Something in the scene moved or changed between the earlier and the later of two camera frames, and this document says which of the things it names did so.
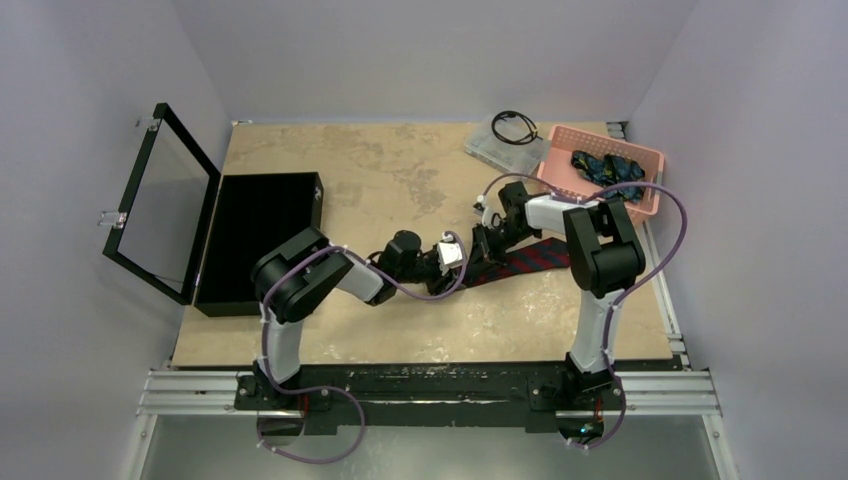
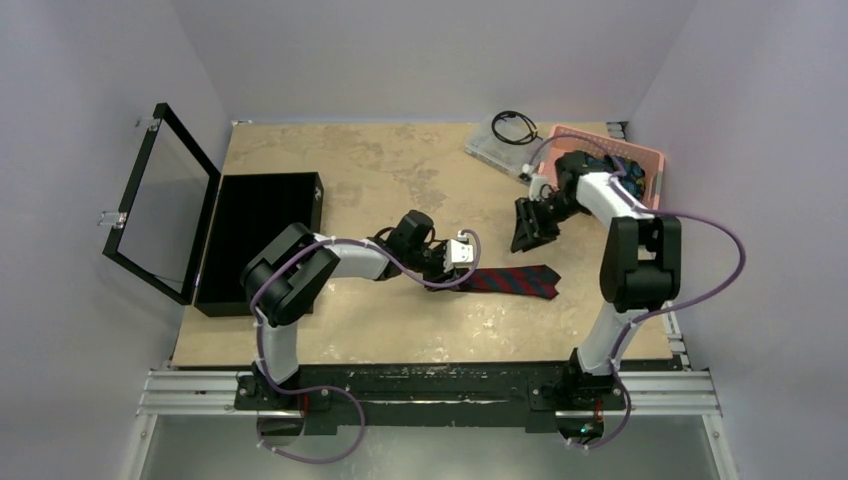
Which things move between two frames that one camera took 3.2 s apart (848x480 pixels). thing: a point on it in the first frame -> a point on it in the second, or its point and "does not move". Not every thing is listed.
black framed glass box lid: (160, 230) does not move
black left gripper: (441, 283) does not move
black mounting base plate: (529, 394) does not move
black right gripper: (485, 242) -> (535, 217)
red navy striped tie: (543, 255) -> (532, 280)
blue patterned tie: (608, 171) does not move
